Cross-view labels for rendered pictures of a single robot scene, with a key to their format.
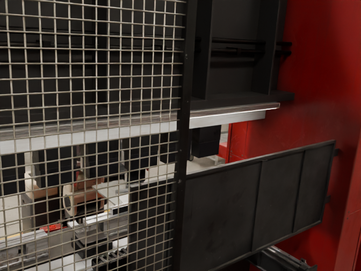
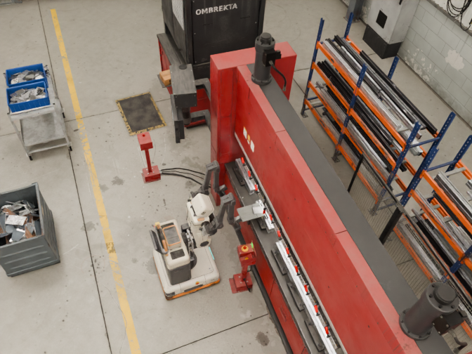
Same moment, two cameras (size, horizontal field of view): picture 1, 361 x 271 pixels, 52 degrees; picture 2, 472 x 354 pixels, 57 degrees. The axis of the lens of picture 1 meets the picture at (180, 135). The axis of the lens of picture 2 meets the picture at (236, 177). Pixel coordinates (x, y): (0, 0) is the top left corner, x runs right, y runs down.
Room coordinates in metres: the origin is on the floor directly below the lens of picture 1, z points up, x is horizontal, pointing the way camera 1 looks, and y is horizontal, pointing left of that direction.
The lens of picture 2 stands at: (1.22, 2.92, 4.89)
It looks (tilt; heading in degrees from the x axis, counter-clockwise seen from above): 51 degrees down; 285
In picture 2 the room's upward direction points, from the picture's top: 4 degrees clockwise
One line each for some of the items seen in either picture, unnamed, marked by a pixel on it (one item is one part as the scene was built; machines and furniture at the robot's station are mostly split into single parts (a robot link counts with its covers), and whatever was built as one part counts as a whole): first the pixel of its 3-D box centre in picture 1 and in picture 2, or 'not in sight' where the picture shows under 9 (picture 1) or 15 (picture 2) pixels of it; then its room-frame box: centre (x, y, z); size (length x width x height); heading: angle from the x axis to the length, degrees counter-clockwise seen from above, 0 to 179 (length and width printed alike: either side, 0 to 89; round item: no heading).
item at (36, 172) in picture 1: (55, 163); (279, 223); (1.40, 0.50, 1.26); 0.15 x 0.09 x 0.17; 129
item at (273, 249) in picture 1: (253, 245); not in sight; (1.62, -0.39, 0.81); 0.64 x 0.08 x 0.14; 39
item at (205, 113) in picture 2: not in sight; (203, 123); (2.66, -0.64, 1.18); 0.40 x 0.24 x 0.07; 129
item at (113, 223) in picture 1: (124, 219); (264, 216); (1.60, 0.24, 0.92); 0.39 x 0.06 x 0.10; 129
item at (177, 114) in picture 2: not in sight; (178, 118); (2.87, -0.38, 1.42); 0.45 x 0.12 x 0.36; 119
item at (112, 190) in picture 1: (119, 191); (250, 212); (1.75, 0.29, 1.00); 0.26 x 0.18 x 0.01; 39
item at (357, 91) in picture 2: not in sight; (362, 114); (0.79, -1.89, 0.87); 2.20 x 0.50 x 1.75; 130
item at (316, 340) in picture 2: not in sight; (313, 334); (0.81, 1.34, 0.89); 0.30 x 0.05 x 0.03; 129
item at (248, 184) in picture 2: not in sight; (244, 175); (1.98, -0.23, 0.92); 0.50 x 0.06 x 0.10; 129
